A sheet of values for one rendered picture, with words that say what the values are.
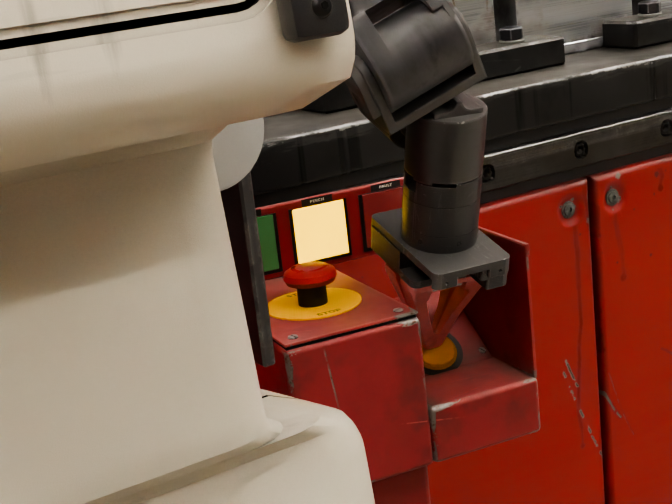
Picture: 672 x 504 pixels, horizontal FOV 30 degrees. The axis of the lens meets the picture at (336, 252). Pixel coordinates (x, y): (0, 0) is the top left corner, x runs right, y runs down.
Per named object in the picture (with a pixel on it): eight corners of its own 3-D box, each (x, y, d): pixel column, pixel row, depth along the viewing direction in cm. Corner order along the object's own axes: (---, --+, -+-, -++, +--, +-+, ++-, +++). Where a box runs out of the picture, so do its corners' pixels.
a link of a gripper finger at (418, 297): (438, 307, 104) (445, 206, 99) (484, 351, 98) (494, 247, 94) (365, 326, 101) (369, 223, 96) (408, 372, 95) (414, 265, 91)
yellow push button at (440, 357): (418, 389, 98) (423, 372, 97) (397, 352, 101) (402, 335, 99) (459, 377, 100) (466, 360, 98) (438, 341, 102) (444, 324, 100)
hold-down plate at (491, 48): (326, 114, 118) (322, 82, 117) (297, 110, 122) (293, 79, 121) (567, 64, 132) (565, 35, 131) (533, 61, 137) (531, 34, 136)
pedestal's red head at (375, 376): (304, 506, 88) (272, 261, 83) (227, 432, 102) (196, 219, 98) (543, 431, 96) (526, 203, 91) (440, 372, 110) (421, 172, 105)
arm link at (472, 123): (429, 113, 85) (503, 101, 87) (387, 77, 90) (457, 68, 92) (424, 204, 88) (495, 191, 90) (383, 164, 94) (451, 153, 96)
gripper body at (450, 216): (440, 219, 100) (446, 134, 96) (510, 279, 92) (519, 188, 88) (368, 235, 97) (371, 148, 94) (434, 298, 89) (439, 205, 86)
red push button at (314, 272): (300, 324, 91) (294, 277, 90) (279, 311, 94) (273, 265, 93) (349, 312, 92) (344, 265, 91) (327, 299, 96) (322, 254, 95)
